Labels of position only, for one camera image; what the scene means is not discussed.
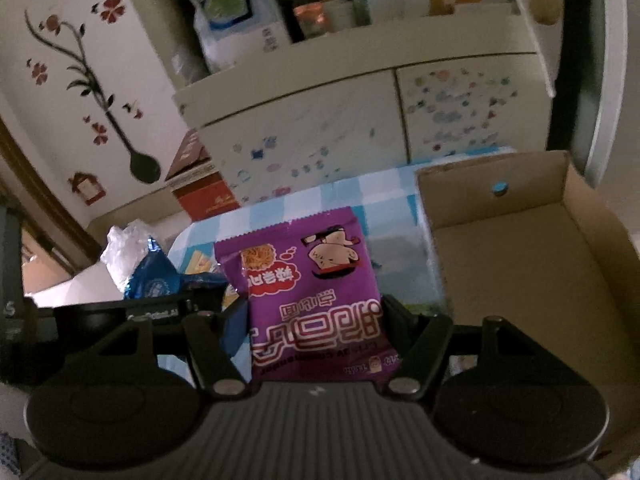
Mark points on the brown cardboard box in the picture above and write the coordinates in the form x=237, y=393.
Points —
x=500, y=260

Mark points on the red house wall sticker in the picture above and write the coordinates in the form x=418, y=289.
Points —
x=87, y=189

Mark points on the red cardboard box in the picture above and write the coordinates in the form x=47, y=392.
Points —
x=210, y=200

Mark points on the yellow snack packet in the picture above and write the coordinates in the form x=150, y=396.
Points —
x=200, y=262

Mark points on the brown wooden door frame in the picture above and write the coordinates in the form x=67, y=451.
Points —
x=55, y=220

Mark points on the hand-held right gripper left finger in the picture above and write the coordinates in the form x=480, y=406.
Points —
x=235, y=332

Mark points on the white blue carton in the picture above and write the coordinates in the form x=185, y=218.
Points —
x=235, y=30

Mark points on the orange jar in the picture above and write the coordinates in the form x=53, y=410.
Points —
x=309, y=20

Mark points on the white cabinet with stickers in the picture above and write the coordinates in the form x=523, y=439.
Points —
x=325, y=125

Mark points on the flower vine wall sticker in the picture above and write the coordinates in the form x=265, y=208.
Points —
x=142, y=165

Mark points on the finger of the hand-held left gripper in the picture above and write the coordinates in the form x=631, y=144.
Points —
x=150, y=310

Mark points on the purple snack packet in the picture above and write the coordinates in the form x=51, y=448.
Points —
x=310, y=300

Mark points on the clear plastic bag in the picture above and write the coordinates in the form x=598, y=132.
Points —
x=122, y=255

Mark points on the blue snack packet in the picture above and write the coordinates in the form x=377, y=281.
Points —
x=155, y=280

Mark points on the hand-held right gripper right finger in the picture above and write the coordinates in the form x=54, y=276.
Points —
x=395, y=325

